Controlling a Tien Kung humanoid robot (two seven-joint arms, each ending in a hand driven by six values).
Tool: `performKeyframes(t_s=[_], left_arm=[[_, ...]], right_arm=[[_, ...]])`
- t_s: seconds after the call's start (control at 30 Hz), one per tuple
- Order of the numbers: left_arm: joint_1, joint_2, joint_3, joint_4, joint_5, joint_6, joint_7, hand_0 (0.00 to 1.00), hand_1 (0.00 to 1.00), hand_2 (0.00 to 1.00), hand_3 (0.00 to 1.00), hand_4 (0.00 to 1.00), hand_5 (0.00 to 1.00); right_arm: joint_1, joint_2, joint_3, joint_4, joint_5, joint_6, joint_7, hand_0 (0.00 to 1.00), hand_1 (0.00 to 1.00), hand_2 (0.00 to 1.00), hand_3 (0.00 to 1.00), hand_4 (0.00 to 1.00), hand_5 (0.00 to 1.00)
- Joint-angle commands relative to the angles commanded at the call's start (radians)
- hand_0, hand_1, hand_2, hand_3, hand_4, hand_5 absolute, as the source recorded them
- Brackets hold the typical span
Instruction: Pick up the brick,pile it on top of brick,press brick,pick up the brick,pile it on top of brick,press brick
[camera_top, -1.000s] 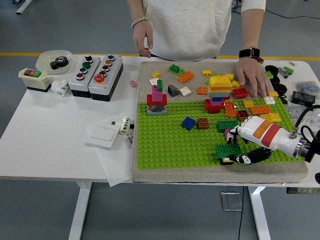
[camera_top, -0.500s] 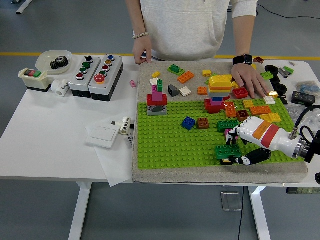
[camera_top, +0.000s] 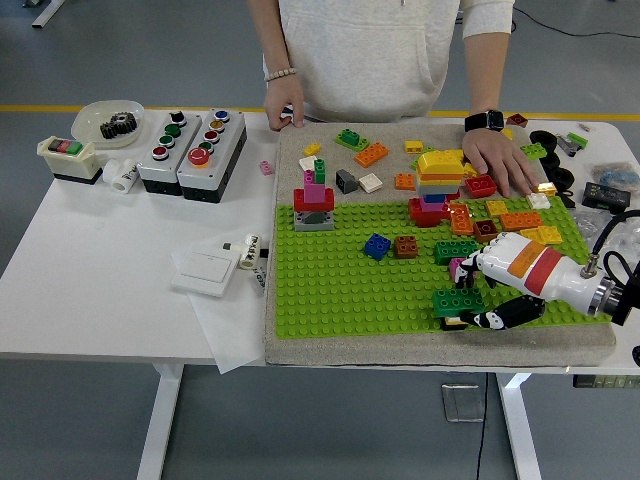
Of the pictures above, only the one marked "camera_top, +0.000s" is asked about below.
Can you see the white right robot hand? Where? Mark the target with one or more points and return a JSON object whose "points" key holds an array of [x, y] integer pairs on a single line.
{"points": [[540, 270]]}

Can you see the person's right hand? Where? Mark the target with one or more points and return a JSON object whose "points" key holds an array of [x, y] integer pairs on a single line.
{"points": [[285, 100]]}

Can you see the person's left hand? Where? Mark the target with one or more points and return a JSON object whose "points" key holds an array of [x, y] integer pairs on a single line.
{"points": [[495, 157]]}

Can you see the yellow small brick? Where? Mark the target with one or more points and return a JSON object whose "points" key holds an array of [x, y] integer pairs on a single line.
{"points": [[547, 189], [312, 149], [508, 134]]}

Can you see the pink square brick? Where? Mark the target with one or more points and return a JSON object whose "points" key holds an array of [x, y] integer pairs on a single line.
{"points": [[455, 267]]}

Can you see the dark green long brick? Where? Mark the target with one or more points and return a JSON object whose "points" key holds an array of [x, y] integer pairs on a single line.
{"points": [[452, 251], [450, 302]]}

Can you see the person's left forearm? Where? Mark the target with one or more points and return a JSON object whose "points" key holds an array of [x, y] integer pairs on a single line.
{"points": [[487, 75]]}

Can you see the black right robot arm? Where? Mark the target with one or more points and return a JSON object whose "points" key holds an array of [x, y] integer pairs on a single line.
{"points": [[625, 305]]}

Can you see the person's right forearm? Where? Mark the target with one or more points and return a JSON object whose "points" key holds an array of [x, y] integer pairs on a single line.
{"points": [[272, 40]]}

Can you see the yellow square brick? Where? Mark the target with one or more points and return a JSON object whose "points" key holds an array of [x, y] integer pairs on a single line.
{"points": [[531, 234], [470, 171], [450, 154], [496, 208], [414, 147], [551, 234]]}

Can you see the red square brick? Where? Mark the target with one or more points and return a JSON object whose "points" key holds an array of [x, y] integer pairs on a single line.
{"points": [[481, 187]]}

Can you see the lime green long brick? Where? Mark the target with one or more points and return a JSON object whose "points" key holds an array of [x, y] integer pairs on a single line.
{"points": [[534, 150]]}

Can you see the maroon square brick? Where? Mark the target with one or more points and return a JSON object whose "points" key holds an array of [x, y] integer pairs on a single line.
{"points": [[517, 120]]}

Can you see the orange long brick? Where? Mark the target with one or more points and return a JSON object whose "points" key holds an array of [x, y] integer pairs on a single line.
{"points": [[372, 155], [522, 221], [460, 220]]}

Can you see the white square brick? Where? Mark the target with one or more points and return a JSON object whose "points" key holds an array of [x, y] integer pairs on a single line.
{"points": [[538, 201], [371, 183], [306, 164]]}

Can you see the brick tower with yellow roof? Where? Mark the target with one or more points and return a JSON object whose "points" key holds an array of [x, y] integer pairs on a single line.
{"points": [[435, 172]]}

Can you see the dark brown square brick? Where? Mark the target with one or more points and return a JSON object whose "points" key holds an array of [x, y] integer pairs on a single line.
{"points": [[485, 231]]}

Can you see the small pink brick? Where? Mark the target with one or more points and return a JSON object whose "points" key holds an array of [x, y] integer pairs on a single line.
{"points": [[266, 168]]}

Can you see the green stacked brick pair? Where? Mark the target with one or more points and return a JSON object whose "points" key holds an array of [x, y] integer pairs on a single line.
{"points": [[350, 139]]}

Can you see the small green flat brick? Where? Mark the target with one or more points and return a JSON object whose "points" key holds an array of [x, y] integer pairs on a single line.
{"points": [[577, 139]]}

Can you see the orange square brick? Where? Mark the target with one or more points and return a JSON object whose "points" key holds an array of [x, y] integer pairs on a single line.
{"points": [[404, 182]]}

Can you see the dark grey slope brick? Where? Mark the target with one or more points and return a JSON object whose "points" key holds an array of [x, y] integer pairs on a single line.
{"points": [[345, 182]]}

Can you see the red pink green brick tower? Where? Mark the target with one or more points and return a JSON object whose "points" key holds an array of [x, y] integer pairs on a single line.
{"points": [[312, 200]]}

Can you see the black yellow white brick stack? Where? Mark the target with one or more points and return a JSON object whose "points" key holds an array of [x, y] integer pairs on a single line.
{"points": [[450, 324]]}

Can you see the blue square brick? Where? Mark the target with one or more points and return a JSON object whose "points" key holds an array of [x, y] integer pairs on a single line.
{"points": [[376, 247]]}

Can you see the black wristwatch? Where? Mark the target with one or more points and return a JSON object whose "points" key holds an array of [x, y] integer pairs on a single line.
{"points": [[492, 120]]}

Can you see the black rubber tyre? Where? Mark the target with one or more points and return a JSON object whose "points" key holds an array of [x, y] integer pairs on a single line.
{"points": [[534, 136], [554, 161], [556, 176]]}

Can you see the clear plastic bag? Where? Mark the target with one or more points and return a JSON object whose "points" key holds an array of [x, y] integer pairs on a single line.
{"points": [[585, 222]]}

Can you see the small black rubber part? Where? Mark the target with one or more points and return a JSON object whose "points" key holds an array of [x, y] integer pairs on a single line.
{"points": [[567, 199]]}

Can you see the person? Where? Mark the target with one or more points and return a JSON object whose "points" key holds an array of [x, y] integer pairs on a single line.
{"points": [[360, 60]]}

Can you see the grey emergency stop control box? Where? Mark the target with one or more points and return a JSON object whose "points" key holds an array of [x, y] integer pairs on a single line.
{"points": [[220, 170]]}

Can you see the black digital meter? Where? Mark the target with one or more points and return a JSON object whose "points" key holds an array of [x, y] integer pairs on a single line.
{"points": [[605, 196]]}

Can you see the plastic bag with blue part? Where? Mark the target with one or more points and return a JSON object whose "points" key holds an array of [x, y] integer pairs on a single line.
{"points": [[617, 175]]}

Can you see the desk control panel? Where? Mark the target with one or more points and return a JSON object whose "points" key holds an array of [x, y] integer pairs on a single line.
{"points": [[600, 382]]}

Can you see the grey four-button control box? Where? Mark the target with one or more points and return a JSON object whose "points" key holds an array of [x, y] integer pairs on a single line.
{"points": [[150, 172]]}

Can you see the metal floor plate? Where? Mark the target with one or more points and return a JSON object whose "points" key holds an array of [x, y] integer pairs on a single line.
{"points": [[462, 402]]}

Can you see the white labelled tube fitting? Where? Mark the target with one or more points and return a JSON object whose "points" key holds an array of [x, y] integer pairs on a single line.
{"points": [[250, 252]]}

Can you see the white table leg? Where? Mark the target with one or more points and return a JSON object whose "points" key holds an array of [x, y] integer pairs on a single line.
{"points": [[157, 425], [517, 430]]}

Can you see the black metal gear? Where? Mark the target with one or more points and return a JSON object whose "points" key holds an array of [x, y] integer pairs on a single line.
{"points": [[117, 127]]}

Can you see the white pipe tee fitting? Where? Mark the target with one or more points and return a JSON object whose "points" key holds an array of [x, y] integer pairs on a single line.
{"points": [[120, 177]]}

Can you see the printed paper label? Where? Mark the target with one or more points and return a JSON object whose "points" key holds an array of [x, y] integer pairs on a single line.
{"points": [[260, 285]]}

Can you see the translucent white bowl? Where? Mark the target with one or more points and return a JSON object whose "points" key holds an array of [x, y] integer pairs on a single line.
{"points": [[90, 117]]}

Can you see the lime green studded baseplate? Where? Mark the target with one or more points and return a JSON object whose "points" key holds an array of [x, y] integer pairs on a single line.
{"points": [[325, 300]]}

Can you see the grey-brown mat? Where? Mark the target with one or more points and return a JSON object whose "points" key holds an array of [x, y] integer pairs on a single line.
{"points": [[350, 352]]}

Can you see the white paper sheet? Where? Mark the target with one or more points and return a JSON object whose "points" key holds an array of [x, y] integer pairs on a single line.
{"points": [[230, 330]]}

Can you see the white stand foot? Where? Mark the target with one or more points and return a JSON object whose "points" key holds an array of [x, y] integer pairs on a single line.
{"points": [[47, 14]]}

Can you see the white wall switch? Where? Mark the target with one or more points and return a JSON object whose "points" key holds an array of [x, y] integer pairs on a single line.
{"points": [[202, 272]]}

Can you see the cream switch box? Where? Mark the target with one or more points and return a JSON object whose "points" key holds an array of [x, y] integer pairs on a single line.
{"points": [[75, 167]]}

